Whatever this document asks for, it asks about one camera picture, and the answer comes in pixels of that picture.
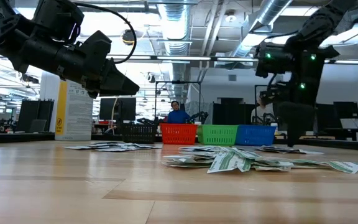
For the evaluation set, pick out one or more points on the black plastic basket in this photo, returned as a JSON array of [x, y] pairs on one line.
[[138, 133]]

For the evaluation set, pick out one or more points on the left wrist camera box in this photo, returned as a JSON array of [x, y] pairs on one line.
[[98, 43]]

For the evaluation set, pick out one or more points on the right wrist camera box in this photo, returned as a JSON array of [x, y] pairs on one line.
[[272, 93]]

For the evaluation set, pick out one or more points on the background black robot arm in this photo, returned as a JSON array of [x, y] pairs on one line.
[[202, 115]]

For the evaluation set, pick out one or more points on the white wipes canister yellow stripe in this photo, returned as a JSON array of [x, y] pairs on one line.
[[73, 115]]

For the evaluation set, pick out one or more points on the black partition panels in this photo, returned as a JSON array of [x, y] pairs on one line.
[[36, 110]]

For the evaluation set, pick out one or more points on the wall vent grille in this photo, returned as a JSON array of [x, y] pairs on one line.
[[232, 77]]

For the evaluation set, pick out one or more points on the white packet black label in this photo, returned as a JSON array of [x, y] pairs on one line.
[[113, 149], [148, 146], [106, 143], [120, 146], [95, 145]]

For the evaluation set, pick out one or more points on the green plastic basket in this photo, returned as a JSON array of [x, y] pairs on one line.
[[217, 135]]

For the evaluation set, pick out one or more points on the red plastic basket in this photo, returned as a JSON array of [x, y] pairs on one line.
[[179, 133]]

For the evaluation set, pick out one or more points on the person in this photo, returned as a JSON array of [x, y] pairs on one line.
[[261, 113], [178, 117]]

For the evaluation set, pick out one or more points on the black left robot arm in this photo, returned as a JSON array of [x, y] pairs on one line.
[[11, 34]]

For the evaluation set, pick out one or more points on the black ceiling spotlight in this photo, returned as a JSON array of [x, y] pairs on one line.
[[129, 38]]

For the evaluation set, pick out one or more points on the blue plastic basket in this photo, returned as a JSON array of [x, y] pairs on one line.
[[255, 135]]

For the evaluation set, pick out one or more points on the black metal frame rig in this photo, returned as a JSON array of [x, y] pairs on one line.
[[179, 82]]

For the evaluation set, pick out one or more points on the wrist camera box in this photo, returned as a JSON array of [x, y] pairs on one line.
[[272, 93], [98, 43]]

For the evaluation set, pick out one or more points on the black monitor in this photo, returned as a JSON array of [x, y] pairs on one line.
[[325, 118], [123, 109], [346, 109]]

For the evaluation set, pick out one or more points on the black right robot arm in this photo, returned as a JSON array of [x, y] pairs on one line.
[[309, 71]]

